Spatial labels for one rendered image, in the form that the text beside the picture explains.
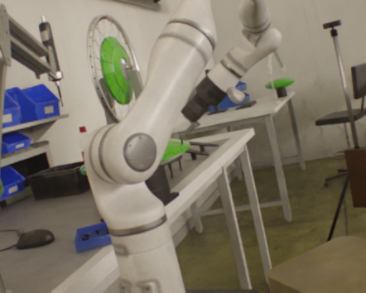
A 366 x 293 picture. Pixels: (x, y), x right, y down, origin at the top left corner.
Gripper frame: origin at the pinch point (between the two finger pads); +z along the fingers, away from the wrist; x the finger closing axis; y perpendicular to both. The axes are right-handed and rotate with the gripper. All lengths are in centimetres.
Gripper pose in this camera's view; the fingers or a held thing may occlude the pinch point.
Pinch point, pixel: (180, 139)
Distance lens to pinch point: 123.1
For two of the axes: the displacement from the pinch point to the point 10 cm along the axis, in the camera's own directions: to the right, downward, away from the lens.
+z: -6.4, 7.1, 2.9
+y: -7.2, -6.9, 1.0
